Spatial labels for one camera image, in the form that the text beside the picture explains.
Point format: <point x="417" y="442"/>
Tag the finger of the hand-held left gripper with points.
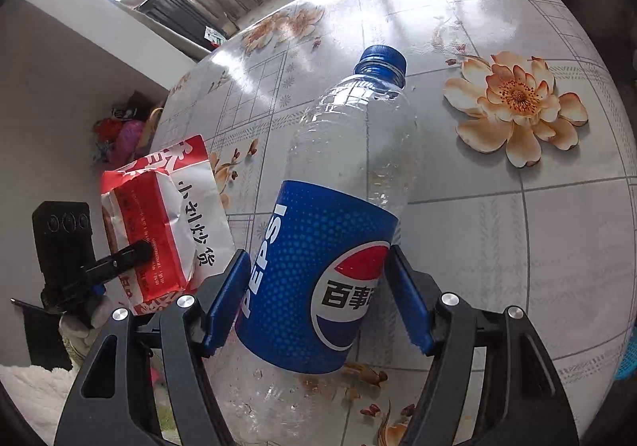
<point x="124" y="257"/>

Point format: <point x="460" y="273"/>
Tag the pink plastic bag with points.
<point x="130" y="142"/>

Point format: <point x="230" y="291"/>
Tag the red white paper bag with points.
<point x="194" y="227"/>

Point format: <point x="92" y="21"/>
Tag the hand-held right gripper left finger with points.
<point x="226" y="306"/>

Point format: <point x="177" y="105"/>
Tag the green white packet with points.
<point x="214" y="36"/>

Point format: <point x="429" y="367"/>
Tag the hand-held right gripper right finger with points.
<point x="413" y="301"/>

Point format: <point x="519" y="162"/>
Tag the person's left forearm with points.
<point x="30" y="386"/>

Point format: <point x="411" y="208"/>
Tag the blue plastic basket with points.
<point x="628" y="361"/>

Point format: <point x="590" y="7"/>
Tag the person's left hand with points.
<point x="79" y="326"/>

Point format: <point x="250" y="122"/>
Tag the black metal rack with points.
<point x="174" y="13"/>

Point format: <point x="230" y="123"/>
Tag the clear plastic bottle blue label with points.
<point x="323" y="276"/>

